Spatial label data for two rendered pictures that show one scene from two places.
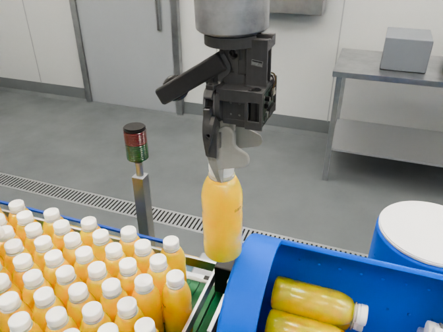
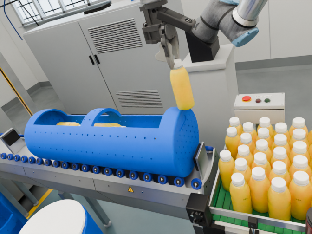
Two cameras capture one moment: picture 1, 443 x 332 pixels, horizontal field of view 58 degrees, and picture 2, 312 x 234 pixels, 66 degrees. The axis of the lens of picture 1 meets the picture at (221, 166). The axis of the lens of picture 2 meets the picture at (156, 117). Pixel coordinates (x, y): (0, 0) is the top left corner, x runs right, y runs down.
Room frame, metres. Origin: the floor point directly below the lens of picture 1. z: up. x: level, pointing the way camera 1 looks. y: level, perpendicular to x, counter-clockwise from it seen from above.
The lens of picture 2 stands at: (1.31, 0.08, 1.72)
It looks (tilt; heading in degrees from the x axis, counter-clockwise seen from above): 31 degrees down; 195
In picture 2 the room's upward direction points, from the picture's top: 20 degrees counter-clockwise
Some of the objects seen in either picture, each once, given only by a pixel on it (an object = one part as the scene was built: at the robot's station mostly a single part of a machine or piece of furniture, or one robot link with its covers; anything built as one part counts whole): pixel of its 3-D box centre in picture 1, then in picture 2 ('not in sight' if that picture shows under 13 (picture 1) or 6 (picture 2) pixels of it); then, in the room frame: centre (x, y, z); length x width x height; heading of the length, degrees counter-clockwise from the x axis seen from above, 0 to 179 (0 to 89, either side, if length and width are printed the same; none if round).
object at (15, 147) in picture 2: not in sight; (13, 141); (0.13, -1.25, 1.00); 0.10 x 0.04 x 0.15; 161
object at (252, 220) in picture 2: not in sight; (253, 226); (0.85, 0.14, 0.94); 0.03 x 0.02 x 0.08; 71
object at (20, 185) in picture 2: not in sight; (19, 185); (-0.17, -1.89, 0.31); 0.06 x 0.06 x 0.63; 71
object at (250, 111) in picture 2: not in sight; (259, 108); (0.36, 0.29, 1.05); 0.20 x 0.10 x 0.10; 71
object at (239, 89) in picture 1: (238, 79); (158, 22); (0.52, -0.02, 1.56); 0.09 x 0.08 x 0.12; 69
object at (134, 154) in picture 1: (136, 149); not in sight; (1.03, 0.24, 1.18); 0.06 x 0.06 x 0.05
